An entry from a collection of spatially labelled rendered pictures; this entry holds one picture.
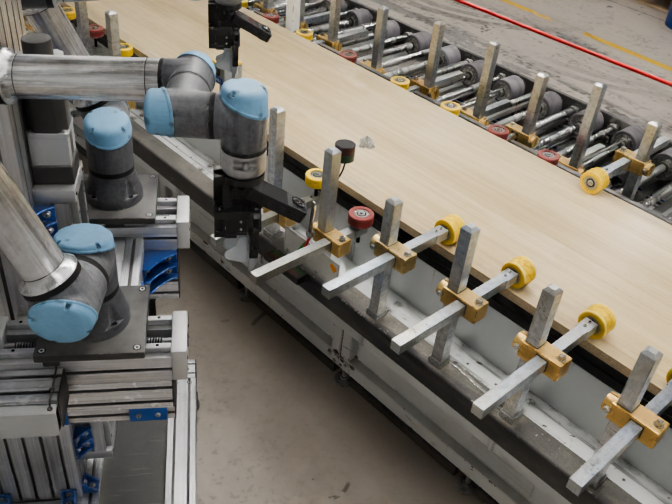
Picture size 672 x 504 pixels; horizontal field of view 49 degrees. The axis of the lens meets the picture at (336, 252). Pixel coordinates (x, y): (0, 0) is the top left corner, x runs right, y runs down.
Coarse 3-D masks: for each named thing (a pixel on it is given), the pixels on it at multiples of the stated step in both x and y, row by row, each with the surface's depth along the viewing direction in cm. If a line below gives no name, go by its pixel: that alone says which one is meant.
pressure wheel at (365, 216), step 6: (354, 210) 230; (360, 210) 230; (366, 210) 230; (348, 216) 229; (354, 216) 227; (360, 216) 228; (366, 216) 228; (372, 216) 228; (348, 222) 229; (354, 222) 227; (360, 222) 226; (366, 222) 227; (372, 222) 229; (360, 228) 228; (366, 228) 228
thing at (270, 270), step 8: (344, 232) 228; (352, 232) 228; (360, 232) 231; (320, 240) 223; (304, 248) 219; (312, 248) 220; (320, 248) 221; (328, 248) 224; (288, 256) 216; (296, 256) 216; (304, 256) 217; (312, 256) 220; (272, 264) 212; (280, 264) 212; (288, 264) 214; (296, 264) 217; (256, 272) 208; (264, 272) 209; (272, 272) 211; (280, 272) 213; (256, 280) 208; (264, 280) 210
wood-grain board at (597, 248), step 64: (128, 0) 361; (256, 64) 313; (320, 64) 319; (320, 128) 272; (384, 128) 277; (448, 128) 281; (384, 192) 241; (448, 192) 244; (512, 192) 248; (576, 192) 252; (448, 256) 219; (512, 256) 219; (576, 256) 221; (640, 256) 224; (576, 320) 198; (640, 320) 200
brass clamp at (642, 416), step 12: (612, 396) 167; (612, 408) 166; (624, 408) 164; (636, 408) 164; (612, 420) 167; (624, 420) 164; (636, 420) 162; (648, 420) 162; (648, 432) 161; (660, 432) 160; (648, 444) 162
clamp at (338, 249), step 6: (312, 228) 228; (318, 228) 226; (318, 234) 227; (324, 234) 224; (330, 234) 225; (336, 234) 225; (342, 234) 225; (318, 240) 228; (330, 240) 223; (336, 240) 222; (348, 240) 223; (336, 246) 222; (342, 246) 222; (348, 246) 224; (330, 252) 225; (336, 252) 223; (342, 252) 223; (348, 252) 226
